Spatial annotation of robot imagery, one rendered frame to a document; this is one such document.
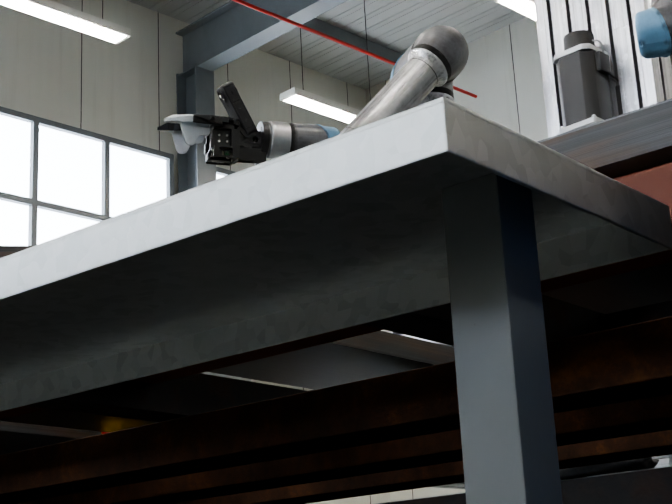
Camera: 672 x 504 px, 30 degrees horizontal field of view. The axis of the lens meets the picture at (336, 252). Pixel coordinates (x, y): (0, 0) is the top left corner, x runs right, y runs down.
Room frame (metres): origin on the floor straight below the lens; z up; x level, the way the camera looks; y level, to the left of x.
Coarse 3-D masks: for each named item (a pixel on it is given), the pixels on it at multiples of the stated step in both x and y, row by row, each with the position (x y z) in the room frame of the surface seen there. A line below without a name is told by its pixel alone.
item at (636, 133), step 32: (608, 128) 0.89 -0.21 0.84; (640, 128) 0.87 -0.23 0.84; (576, 160) 0.91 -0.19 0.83; (608, 160) 0.89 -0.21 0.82; (640, 160) 0.88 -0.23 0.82; (576, 288) 1.26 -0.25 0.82; (608, 288) 1.26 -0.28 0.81; (640, 288) 1.27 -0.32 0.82; (288, 352) 1.49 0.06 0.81; (320, 352) 1.50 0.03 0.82; (352, 352) 1.51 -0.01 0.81; (384, 352) 1.53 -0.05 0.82; (416, 352) 1.58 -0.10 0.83; (448, 352) 1.66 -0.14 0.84; (288, 384) 1.70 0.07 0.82; (320, 384) 1.71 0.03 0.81; (32, 416) 1.84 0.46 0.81; (64, 416) 1.86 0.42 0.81; (96, 416) 1.87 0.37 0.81
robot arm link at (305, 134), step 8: (296, 128) 2.32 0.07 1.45; (304, 128) 2.33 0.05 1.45; (312, 128) 2.34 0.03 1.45; (320, 128) 2.34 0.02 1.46; (328, 128) 2.35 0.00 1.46; (336, 128) 2.36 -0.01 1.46; (296, 136) 2.32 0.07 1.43; (304, 136) 2.33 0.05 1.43; (312, 136) 2.33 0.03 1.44; (320, 136) 2.34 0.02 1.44; (328, 136) 2.34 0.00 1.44; (296, 144) 2.32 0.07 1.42; (304, 144) 2.33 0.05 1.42
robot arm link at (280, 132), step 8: (272, 128) 2.31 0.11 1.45; (280, 128) 2.31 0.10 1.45; (288, 128) 2.32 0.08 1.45; (272, 136) 2.31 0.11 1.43; (280, 136) 2.31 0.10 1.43; (288, 136) 2.31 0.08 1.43; (272, 144) 2.31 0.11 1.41; (280, 144) 2.31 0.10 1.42; (288, 144) 2.32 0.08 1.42; (272, 152) 2.32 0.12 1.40; (280, 152) 2.33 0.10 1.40; (288, 152) 2.33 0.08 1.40
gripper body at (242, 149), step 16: (224, 128) 2.27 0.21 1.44; (240, 128) 2.30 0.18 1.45; (208, 144) 2.32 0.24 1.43; (224, 144) 2.29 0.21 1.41; (240, 144) 2.31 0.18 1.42; (256, 144) 2.32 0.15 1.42; (208, 160) 2.31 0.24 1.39; (224, 160) 2.32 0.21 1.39; (240, 160) 2.31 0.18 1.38; (256, 160) 2.32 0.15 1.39
